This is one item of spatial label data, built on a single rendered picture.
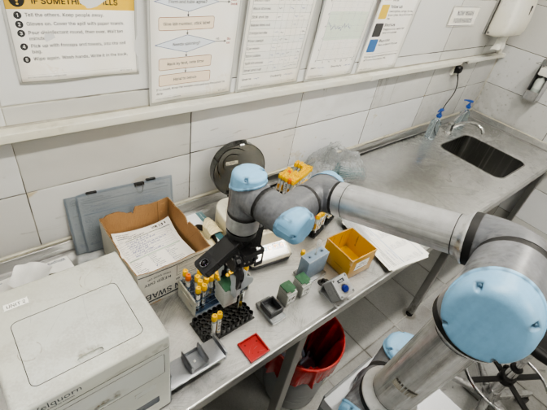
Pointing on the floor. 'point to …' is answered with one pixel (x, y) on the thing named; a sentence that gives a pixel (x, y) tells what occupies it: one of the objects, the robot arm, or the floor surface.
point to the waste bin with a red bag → (326, 352)
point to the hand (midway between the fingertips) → (226, 287)
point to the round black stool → (512, 374)
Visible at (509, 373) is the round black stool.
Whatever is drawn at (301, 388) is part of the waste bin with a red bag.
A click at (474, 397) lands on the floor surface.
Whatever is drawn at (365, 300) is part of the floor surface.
